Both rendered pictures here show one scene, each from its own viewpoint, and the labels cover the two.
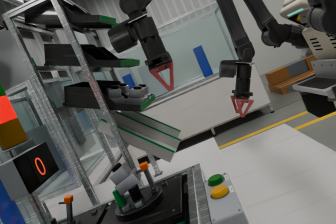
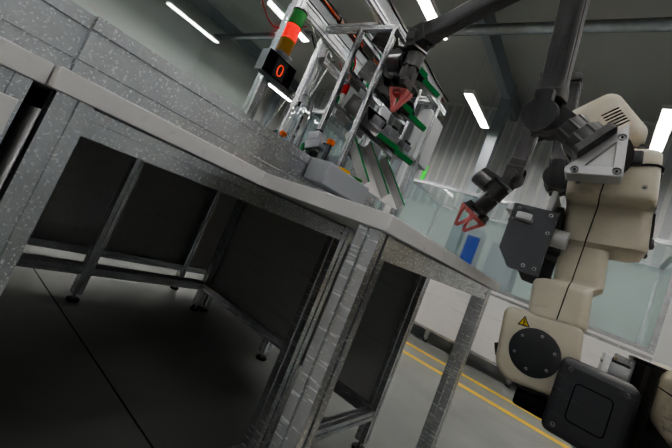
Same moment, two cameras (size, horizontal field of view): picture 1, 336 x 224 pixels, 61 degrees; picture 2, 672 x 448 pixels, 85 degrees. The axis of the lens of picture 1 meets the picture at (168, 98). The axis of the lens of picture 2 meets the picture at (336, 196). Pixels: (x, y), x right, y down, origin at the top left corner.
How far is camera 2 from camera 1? 0.77 m
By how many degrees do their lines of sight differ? 35
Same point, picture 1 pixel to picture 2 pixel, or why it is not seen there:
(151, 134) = (375, 175)
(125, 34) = (397, 56)
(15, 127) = (288, 43)
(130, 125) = (370, 159)
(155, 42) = (408, 70)
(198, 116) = not seen: hidden behind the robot
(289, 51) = not seen: outside the picture
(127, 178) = (315, 139)
